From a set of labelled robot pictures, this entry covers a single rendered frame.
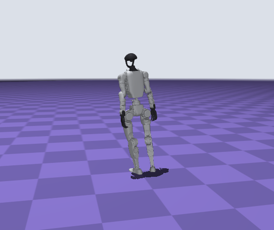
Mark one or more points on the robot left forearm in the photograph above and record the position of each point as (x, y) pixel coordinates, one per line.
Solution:
(122, 102)

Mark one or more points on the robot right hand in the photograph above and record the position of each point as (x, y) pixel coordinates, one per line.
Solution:
(153, 113)

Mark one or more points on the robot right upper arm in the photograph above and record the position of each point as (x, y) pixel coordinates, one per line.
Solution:
(146, 82)

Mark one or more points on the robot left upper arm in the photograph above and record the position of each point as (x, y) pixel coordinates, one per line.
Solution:
(122, 83)

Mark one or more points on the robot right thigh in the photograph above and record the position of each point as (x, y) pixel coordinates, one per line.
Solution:
(145, 121)

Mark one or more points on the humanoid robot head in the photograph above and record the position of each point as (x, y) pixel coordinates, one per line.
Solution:
(131, 57)

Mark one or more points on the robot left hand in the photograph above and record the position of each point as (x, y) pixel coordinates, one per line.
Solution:
(123, 119)

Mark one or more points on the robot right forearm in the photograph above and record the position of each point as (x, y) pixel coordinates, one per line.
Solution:
(150, 99)

